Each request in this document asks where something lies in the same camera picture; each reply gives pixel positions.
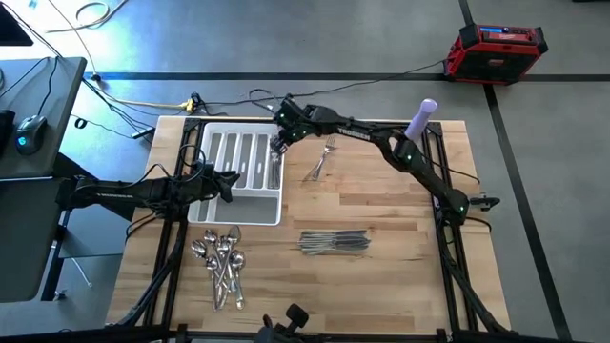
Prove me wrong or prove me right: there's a black radio power cable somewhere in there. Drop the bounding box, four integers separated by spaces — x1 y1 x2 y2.
202 59 448 107

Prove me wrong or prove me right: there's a dark grey desk panel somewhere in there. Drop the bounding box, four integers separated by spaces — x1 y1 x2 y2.
0 178 71 304

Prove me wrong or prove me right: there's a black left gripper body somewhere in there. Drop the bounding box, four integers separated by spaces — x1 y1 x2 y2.
190 164 225 199

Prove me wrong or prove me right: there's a silver table knife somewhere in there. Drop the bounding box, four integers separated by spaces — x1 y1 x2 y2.
297 237 372 246
297 242 372 251
298 230 369 238
297 233 371 242
299 247 371 257

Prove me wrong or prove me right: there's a yellow extension cord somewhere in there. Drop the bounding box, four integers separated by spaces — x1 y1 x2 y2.
92 75 196 114

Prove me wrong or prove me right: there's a red black jobsite radio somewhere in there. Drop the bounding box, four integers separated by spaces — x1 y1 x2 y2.
442 22 549 87

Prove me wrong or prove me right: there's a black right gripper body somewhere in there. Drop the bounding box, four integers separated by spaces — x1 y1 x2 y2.
274 98 311 143

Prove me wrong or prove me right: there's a dark grey desk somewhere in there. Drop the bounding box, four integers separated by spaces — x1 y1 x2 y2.
0 56 88 181

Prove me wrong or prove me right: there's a black clamp bracket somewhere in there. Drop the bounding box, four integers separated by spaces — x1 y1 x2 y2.
469 192 501 212

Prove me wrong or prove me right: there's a black monitor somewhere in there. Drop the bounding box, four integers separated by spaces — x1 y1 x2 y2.
0 4 34 48

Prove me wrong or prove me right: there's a silver fork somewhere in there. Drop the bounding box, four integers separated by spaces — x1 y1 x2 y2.
269 151 282 190
269 151 281 190
302 135 337 182
309 136 339 181
271 145 283 190

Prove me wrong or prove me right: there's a silver spoon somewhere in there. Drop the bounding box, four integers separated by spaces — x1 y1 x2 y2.
190 240 221 306
203 229 230 292
229 251 247 311
213 225 243 311
216 236 239 306
205 255 221 313

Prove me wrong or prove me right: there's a white looped floor cable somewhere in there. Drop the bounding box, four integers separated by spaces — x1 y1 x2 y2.
45 0 131 34

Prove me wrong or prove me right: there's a black desk base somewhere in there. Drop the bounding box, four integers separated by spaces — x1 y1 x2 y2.
40 151 137 302

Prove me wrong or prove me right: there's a white plastic cutlery tray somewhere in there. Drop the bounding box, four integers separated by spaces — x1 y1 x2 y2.
187 121 286 226

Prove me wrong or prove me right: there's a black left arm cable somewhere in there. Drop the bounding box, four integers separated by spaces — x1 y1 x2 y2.
124 145 214 239

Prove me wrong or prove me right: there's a thin black floor cable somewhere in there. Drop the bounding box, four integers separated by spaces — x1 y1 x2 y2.
80 75 158 142

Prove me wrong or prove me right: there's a black mouse cable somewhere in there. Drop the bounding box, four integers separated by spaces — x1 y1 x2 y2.
35 55 61 119

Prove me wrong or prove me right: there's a black computer mouse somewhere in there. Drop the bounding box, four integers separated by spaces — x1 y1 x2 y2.
13 114 49 156

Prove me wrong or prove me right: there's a lavender bottle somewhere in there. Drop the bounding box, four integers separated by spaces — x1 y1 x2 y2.
403 98 438 143

